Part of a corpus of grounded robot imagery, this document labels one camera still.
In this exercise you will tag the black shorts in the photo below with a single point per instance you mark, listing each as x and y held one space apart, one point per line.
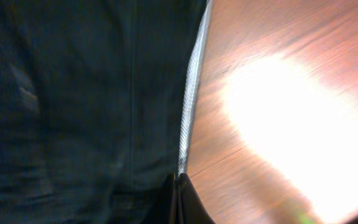
91 106

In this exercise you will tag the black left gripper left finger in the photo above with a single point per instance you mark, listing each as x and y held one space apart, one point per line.
164 209

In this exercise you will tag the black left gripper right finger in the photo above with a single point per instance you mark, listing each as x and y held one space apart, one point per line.
190 209

